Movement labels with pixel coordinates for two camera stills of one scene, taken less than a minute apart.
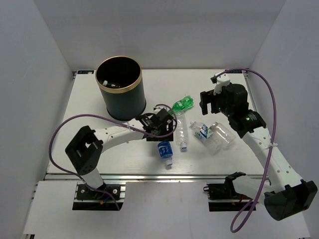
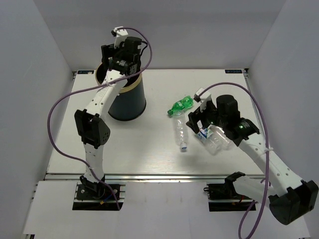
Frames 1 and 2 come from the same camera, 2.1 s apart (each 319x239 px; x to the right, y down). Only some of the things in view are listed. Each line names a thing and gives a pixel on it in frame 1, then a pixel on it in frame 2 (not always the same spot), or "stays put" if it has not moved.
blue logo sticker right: x=234 y=71 stays put
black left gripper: x=169 y=138 to x=108 y=51
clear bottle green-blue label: x=203 y=133 stays put
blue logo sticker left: x=84 y=71 stays put
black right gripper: x=209 y=97 to x=197 y=115
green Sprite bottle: x=180 y=106 stays put
